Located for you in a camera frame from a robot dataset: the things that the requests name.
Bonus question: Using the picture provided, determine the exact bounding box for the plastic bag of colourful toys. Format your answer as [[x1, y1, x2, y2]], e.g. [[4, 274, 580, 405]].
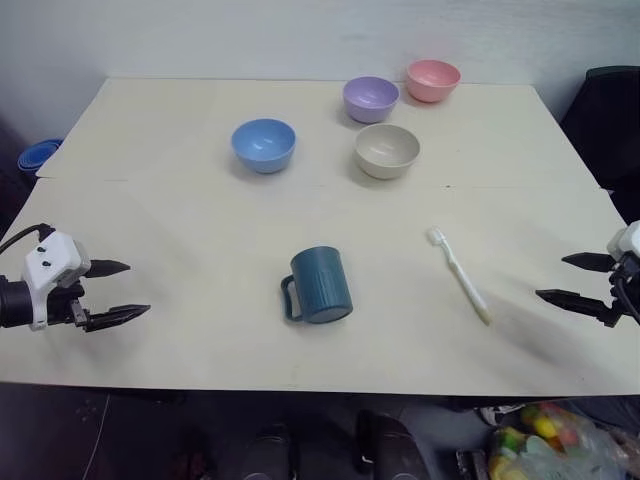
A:
[[487, 399, 640, 480]]

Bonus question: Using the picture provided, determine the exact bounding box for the white toothbrush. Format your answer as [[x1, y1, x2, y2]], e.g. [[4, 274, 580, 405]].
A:
[[427, 226, 492, 327]]

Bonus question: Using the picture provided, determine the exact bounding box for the purple plastic bowl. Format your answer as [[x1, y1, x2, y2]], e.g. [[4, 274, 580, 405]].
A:
[[342, 76, 400, 125]]

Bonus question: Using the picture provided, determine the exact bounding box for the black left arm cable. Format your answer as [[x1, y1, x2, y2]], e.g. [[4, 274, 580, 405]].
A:
[[0, 223, 54, 254]]

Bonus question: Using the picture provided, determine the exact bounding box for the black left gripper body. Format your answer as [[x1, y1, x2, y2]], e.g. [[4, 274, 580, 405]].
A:
[[45, 258, 94, 332]]

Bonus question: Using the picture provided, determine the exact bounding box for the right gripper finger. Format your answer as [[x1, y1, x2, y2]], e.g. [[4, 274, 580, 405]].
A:
[[560, 252, 615, 274], [535, 287, 616, 329]]

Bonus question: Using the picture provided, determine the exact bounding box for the pink plastic bowl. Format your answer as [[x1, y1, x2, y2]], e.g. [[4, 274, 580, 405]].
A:
[[405, 59, 462, 104]]

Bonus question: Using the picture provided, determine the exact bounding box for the beige plastic bowl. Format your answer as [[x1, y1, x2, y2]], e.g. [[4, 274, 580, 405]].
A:
[[352, 123, 421, 180]]

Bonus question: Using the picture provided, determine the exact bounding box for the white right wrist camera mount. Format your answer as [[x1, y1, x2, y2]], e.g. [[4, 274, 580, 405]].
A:
[[605, 219, 640, 257]]

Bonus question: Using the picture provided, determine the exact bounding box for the blue plastic bowl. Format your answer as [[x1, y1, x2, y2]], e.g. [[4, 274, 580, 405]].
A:
[[230, 117, 297, 175]]

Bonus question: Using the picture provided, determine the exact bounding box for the dark rounded shape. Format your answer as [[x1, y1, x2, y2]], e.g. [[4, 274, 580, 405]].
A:
[[353, 408, 427, 480], [248, 421, 302, 480]]

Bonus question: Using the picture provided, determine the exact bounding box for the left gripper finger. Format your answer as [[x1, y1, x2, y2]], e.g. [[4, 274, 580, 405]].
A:
[[87, 258, 133, 280], [84, 303, 152, 334]]

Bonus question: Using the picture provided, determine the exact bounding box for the teal ribbed plastic mug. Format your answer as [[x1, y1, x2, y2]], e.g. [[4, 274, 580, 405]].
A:
[[280, 245, 355, 326]]

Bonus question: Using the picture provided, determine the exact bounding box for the black chair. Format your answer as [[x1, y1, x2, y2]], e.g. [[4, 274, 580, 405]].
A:
[[558, 65, 640, 227]]

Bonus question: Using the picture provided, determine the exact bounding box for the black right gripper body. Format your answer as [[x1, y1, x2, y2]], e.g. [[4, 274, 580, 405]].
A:
[[606, 251, 640, 328]]

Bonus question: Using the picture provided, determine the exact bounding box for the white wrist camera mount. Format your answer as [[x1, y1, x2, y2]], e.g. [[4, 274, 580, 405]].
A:
[[21, 231, 92, 333], [605, 219, 640, 257]]

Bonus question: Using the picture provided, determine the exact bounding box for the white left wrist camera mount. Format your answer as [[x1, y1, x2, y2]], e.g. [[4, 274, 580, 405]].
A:
[[21, 231, 92, 333]]

